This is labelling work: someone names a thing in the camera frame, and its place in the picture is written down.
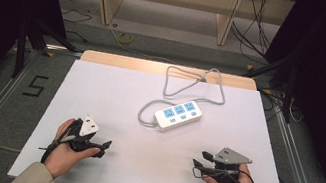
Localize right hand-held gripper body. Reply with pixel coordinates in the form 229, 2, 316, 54
208, 144, 256, 183

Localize thin white floor cable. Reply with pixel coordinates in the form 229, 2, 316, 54
104, 26, 180, 65

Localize black floor cable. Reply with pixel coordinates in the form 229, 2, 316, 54
56, 6, 95, 44

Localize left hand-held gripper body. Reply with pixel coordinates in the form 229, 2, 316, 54
66, 110, 104, 157

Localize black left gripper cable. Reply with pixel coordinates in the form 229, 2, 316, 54
35, 114, 83, 170

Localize person's left hand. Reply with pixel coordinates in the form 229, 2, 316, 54
40, 114, 106, 183

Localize black metal stand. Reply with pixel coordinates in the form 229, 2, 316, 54
8, 15, 83, 90
233, 46, 304, 124

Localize yellow tape roll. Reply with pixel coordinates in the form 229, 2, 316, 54
116, 31, 135, 47

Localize bundle of black floor cables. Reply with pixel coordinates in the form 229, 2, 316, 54
226, 0, 282, 63

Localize white power strip with cable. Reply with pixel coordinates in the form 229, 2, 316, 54
135, 55, 232, 141

